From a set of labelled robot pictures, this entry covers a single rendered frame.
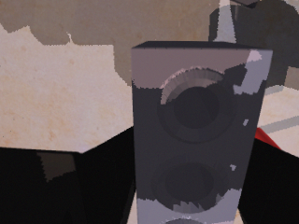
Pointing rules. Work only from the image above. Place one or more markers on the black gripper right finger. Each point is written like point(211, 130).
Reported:
point(270, 193)

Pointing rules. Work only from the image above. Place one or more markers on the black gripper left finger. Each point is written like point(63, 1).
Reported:
point(96, 186)

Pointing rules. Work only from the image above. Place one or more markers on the dark red peg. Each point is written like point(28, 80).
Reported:
point(260, 134)

